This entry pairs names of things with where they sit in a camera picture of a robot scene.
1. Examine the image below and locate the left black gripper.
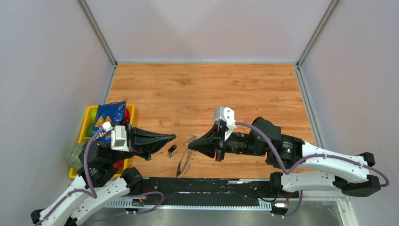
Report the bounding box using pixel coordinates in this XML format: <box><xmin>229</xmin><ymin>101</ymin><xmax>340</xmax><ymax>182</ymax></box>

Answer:
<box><xmin>107</xmin><ymin>122</ymin><xmax>176</xmax><ymax>164</ymax></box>

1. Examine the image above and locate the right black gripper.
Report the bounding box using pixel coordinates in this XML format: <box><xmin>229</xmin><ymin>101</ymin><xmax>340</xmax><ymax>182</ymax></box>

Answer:
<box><xmin>188</xmin><ymin>122</ymin><xmax>267</xmax><ymax>161</ymax></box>

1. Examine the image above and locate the large metal keyring with clips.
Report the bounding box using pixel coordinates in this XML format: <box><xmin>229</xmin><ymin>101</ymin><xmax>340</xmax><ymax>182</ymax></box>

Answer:
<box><xmin>176</xmin><ymin>135</ymin><xmax>198</xmax><ymax>177</ymax></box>

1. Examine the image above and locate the key with black tag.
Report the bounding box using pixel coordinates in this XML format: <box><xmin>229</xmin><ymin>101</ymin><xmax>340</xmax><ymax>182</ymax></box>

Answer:
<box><xmin>167</xmin><ymin>145</ymin><xmax>177</xmax><ymax>158</ymax></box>

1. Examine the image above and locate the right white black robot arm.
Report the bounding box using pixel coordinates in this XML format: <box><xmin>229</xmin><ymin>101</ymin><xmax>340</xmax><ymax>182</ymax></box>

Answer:
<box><xmin>188</xmin><ymin>117</ymin><xmax>383</xmax><ymax>197</ymax></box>

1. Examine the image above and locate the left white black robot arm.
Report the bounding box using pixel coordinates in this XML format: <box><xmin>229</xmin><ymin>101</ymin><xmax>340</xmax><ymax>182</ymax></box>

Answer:
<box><xmin>31</xmin><ymin>122</ymin><xmax>176</xmax><ymax>226</ymax></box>

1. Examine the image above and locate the blue chips bag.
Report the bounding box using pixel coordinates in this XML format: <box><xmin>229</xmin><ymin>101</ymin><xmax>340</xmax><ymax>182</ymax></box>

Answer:
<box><xmin>93</xmin><ymin>101</ymin><xmax>130</xmax><ymax>134</ymax></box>

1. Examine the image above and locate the green apple lower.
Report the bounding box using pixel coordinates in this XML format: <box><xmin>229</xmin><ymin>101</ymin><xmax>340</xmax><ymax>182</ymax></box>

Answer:
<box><xmin>85</xmin><ymin>123</ymin><xmax>95</xmax><ymax>137</ymax></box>

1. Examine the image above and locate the green apple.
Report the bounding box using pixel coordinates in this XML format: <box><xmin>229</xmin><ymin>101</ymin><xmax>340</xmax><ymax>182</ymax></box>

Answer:
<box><xmin>89</xmin><ymin>108</ymin><xmax>97</xmax><ymax>123</ymax></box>
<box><xmin>85</xmin><ymin>123</ymin><xmax>95</xmax><ymax>137</ymax></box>

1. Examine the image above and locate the green apple upper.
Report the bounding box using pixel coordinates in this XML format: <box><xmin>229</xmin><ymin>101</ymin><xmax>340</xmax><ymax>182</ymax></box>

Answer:
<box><xmin>89</xmin><ymin>108</ymin><xmax>97</xmax><ymax>123</ymax></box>

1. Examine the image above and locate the green netted melon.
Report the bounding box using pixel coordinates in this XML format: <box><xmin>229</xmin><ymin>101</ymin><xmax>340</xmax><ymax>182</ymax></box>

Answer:
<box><xmin>66</xmin><ymin>143</ymin><xmax>85</xmax><ymax>170</ymax></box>

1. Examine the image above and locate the yellow plastic tray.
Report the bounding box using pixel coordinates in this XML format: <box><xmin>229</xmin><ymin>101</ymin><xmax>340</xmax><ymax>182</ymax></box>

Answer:
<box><xmin>69</xmin><ymin>104</ymin><xmax>136</xmax><ymax>179</ymax></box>

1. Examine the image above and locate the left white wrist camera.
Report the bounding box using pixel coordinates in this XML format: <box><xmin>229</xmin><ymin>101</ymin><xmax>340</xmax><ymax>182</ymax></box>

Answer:
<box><xmin>102</xmin><ymin>121</ymin><xmax>129</xmax><ymax>152</ymax></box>

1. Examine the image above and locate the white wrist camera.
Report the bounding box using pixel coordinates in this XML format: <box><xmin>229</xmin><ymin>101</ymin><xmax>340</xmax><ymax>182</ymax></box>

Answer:
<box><xmin>102</xmin><ymin>121</ymin><xmax>129</xmax><ymax>152</ymax></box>
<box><xmin>214</xmin><ymin>106</ymin><xmax>237</xmax><ymax>141</ymax></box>

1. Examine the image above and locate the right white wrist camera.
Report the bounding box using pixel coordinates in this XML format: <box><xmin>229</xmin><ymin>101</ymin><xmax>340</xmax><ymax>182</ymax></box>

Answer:
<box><xmin>214</xmin><ymin>106</ymin><xmax>237</xmax><ymax>141</ymax></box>

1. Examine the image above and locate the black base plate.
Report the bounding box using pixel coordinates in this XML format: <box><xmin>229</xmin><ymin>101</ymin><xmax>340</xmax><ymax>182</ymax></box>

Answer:
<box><xmin>129</xmin><ymin>177</ymin><xmax>289</xmax><ymax>207</ymax></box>

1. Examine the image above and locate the aluminium frame rail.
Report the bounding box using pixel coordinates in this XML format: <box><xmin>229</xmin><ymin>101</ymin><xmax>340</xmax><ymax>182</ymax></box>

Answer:
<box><xmin>67</xmin><ymin>180</ymin><xmax>351</xmax><ymax>211</ymax></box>

